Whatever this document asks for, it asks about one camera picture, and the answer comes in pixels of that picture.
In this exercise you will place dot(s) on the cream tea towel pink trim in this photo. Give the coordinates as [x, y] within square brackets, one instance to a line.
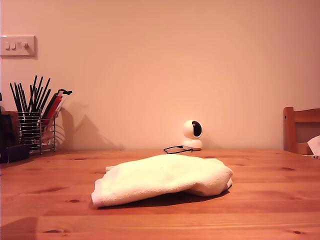
[162, 180]

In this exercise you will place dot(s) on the black chopstick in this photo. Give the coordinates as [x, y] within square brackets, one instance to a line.
[43, 95]
[23, 98]
[32, 93]
[37, 93]
[19, 97]
[15, 98]
[45, 98]

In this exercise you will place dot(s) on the wooden chair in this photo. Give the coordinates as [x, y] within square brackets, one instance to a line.
[288, 130]

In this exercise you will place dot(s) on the dark blue box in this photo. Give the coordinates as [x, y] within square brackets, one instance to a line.
[15, 153]

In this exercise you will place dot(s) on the white tissue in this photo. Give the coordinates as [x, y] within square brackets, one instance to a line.
[315, 145]

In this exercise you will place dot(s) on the white round security camera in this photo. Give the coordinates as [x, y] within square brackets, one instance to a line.
[190, 143]

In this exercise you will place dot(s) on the white light switch plate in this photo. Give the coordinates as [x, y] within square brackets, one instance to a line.
[18, 53]

